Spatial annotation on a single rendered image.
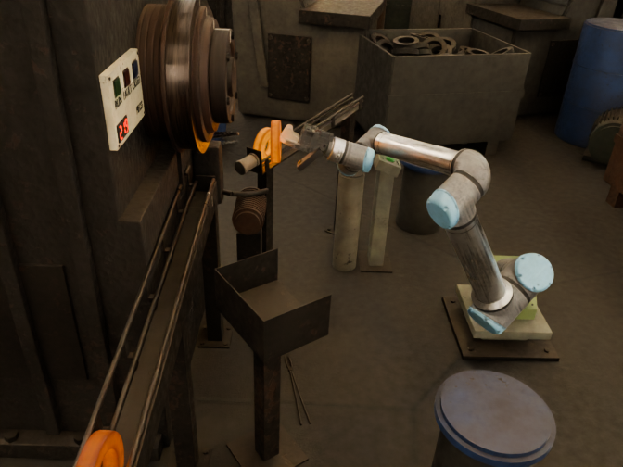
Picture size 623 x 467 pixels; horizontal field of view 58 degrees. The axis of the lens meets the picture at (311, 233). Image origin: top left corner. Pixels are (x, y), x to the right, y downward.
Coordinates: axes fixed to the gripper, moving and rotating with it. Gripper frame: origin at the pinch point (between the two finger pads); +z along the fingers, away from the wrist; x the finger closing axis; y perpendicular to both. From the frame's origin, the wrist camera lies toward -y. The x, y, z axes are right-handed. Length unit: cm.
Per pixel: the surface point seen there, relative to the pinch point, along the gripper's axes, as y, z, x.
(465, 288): -45, -102, -10
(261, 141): -10.7, 3.7, -18.3
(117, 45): 30, 47, 53
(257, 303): -24, -5, 67
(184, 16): 37, 36, 34
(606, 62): 48, -221, -216
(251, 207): -32.7, 0.3, -3.5
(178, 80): 23, 32, 44
